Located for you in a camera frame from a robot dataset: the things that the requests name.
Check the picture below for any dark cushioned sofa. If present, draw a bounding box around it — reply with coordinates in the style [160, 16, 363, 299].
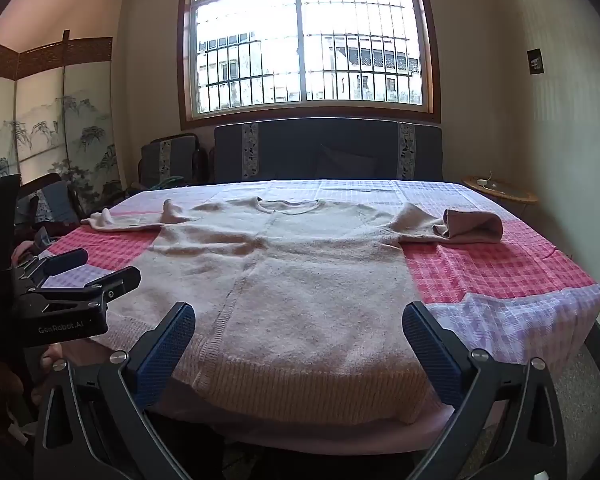
[213, 119, 443, 184]

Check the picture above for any dark chair with clothes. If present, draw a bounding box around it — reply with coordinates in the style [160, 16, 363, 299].
[15, 173, 88, 246]

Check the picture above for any person's left hand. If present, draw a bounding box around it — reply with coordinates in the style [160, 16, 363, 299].
[30, 341, 108, 406]

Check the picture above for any round wooden side table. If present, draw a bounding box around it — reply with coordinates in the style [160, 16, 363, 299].
[461, 175, 539, 206]

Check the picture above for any pink checked blanket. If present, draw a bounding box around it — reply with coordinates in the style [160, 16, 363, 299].
[47, 178, 600, 457]

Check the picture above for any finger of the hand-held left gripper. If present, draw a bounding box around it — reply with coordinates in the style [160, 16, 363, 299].
[30, 248, 90, 292]
[82, 266, 142, 312]

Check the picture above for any barred window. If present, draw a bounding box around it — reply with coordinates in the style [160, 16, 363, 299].
[177, 0, 442, 131]

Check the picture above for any beige knit sweater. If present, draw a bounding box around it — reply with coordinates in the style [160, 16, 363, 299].
[81, 197, 504, 426]

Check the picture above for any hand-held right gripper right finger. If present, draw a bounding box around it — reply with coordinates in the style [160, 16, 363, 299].
[402, 302, 569, 480]

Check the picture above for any dark cushioned armchair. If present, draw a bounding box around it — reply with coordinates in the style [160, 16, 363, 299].
[139, 133, 208, 191]

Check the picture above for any painted folding screen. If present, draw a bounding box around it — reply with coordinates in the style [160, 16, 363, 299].
[0, 30, 123, 216]

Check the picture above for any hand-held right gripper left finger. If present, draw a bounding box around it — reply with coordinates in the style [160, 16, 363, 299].
[34, 302, 197, 480]

